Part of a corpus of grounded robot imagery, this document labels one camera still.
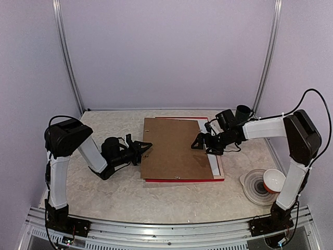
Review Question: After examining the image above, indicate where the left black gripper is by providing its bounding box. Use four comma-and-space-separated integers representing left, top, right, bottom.
111, 141, 152, 167

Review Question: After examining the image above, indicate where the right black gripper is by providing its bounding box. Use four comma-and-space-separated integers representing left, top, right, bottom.
191, 129, 235, 155

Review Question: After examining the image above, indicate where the brown backing board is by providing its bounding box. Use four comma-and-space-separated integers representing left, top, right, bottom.
141, 117, 214, 181

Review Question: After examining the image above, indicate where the red wooden picture frame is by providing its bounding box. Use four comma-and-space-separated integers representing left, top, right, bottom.
144, 116, 225, 183

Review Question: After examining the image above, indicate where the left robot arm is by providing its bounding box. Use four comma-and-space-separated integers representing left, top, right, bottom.
44, 116, 152, 232

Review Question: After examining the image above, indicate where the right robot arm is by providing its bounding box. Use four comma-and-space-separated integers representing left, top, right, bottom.
191, 104, 330, 235

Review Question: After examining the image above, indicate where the dark green mug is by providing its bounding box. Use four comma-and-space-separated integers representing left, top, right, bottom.
235, 105, 253, 123

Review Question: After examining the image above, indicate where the clear glass plate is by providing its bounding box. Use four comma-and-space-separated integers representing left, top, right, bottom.
239, 169, 279, 207

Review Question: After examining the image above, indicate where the white orange bowl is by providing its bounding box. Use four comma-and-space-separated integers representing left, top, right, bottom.
263, 169, 286, 194

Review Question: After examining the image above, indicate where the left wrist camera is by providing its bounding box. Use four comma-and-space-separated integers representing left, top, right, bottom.
125, 134, 132, 145

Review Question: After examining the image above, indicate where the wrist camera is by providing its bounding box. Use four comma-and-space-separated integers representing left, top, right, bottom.
204, 121, 217, 134
125, 134, 132, 145

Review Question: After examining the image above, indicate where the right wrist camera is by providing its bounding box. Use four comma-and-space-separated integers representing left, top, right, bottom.
204, 121, 217, 134

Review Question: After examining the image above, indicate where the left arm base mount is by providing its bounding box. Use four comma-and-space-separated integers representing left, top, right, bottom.
46, 217, 91, 238

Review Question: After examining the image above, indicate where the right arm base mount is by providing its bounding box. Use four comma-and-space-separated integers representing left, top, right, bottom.
248, 217, 294, 237

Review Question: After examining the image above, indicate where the front aluminium rail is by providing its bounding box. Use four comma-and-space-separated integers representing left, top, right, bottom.
25, 207, 313, 250

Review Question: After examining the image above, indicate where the right aluminium post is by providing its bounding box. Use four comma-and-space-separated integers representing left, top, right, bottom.
253, 0, 283, 114

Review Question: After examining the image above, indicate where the aluminium post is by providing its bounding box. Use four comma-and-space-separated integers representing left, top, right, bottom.
253, 0, 283, 114
52, 0, 85, 115

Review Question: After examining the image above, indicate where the left aluminium post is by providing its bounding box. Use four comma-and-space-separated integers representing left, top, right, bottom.
52, 0, 85, 115

